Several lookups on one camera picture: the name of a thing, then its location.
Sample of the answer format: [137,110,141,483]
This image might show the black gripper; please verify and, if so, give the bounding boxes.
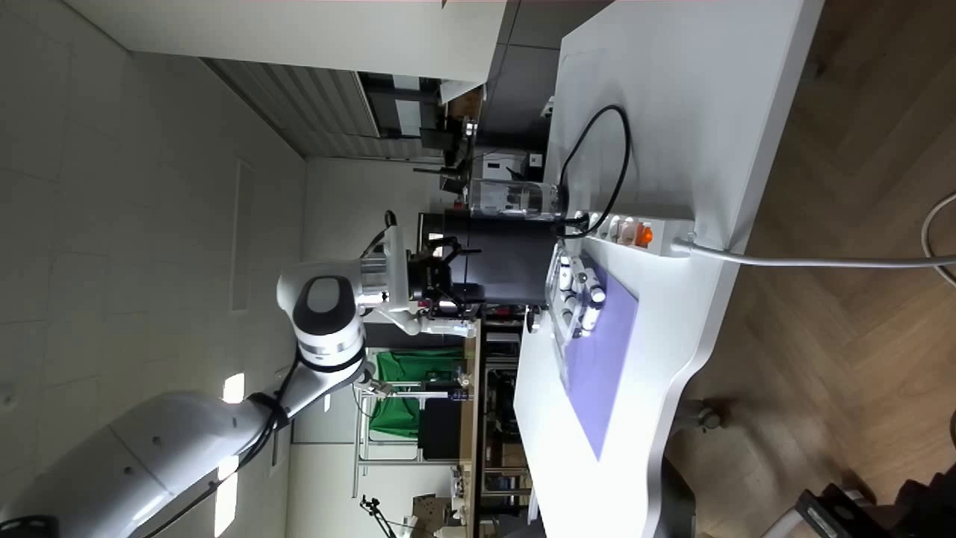
[407,243,489,299]

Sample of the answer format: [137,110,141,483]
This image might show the green cloth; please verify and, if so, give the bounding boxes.
[370,347,470,441]

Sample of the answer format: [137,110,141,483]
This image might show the purple mat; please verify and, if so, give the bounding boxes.
[558,254,643,464]

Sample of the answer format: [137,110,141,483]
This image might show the white power strip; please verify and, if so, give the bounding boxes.
[582,199,698,254]

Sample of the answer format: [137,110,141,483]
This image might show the grey window blinds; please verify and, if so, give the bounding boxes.
[201,57,389,165]

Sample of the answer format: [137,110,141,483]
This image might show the small brown cardboard box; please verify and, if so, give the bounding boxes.
[407,489,453,532]

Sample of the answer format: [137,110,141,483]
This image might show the black power cable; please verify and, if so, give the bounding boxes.
[552,101,636,240]

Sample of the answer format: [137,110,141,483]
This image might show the white power cable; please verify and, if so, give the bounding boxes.
[670,192,956,293]

